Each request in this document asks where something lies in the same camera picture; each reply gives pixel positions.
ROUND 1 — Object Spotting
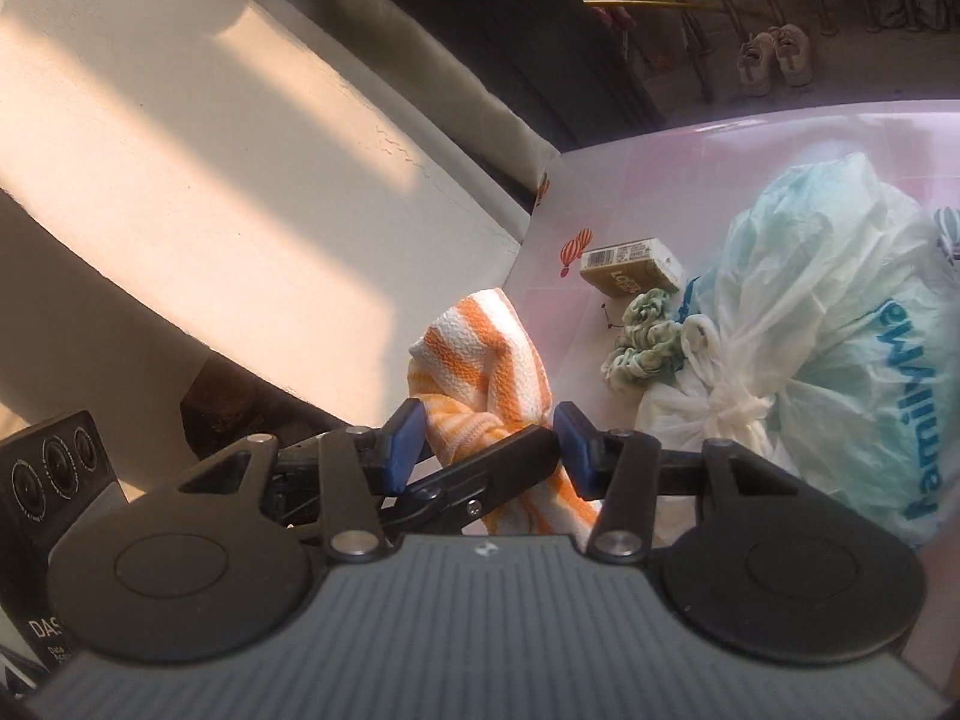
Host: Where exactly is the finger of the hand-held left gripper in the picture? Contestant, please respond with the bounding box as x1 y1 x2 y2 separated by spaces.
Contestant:
379 424 562 533

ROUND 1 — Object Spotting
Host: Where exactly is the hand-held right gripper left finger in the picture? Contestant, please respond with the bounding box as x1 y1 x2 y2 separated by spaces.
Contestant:
176 397 427 561

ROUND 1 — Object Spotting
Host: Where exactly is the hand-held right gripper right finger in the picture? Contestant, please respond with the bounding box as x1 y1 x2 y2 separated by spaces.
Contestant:
553 401 796 561

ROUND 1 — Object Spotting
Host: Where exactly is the orange striped towel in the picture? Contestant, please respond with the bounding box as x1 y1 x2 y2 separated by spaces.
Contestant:
409 287 601 539

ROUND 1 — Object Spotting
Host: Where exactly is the green white scrunchie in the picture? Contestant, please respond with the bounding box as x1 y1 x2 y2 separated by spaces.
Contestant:
602 287 704 396

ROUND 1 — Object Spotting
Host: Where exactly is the small yellow box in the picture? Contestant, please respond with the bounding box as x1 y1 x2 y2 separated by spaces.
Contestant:
579 238 685 295

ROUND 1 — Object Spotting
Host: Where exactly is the white plastic bag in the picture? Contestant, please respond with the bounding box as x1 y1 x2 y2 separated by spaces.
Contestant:
636 152 960 550

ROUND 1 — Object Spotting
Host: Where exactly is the dark curtain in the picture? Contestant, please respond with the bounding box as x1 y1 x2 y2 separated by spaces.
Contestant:
343 0 670 152

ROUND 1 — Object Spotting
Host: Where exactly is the yellow stick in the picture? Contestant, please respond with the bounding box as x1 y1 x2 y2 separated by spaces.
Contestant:
589 0 730 14

